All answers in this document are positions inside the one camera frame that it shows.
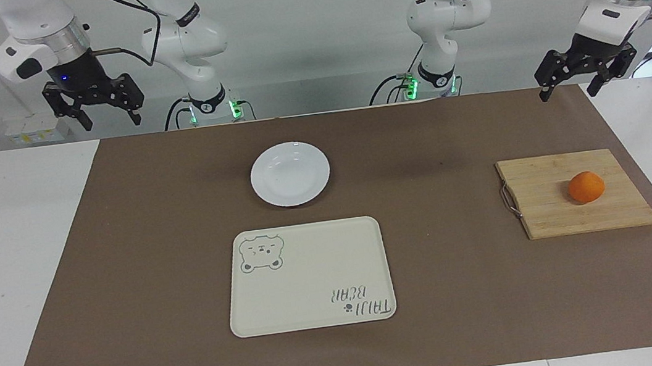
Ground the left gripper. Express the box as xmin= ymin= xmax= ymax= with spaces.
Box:
xmin=530 ymin=26 xmax=643 ymax=104

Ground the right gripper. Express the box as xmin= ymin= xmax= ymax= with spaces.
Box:
xmin=38 ymin=41 xmax=149 ymax=138

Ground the orange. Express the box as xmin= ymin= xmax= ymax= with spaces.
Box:
xmin=566 ymin=169 xmax=608 ymax=206

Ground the white round plate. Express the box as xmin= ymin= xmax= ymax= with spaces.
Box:
xmin=246 ymin=138 xmax=335 ymax=212

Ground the white box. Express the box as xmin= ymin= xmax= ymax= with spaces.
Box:
xmin=2 ymin=109 xmax=73 ymax=149

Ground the wooden cutting board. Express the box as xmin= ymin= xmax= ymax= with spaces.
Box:
xmin=495 ymin=143 xmax=652 ymax=244

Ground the cream tray with bear print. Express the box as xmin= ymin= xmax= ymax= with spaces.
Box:
xmin=219 ymin=213 xmax=399 ymax=340

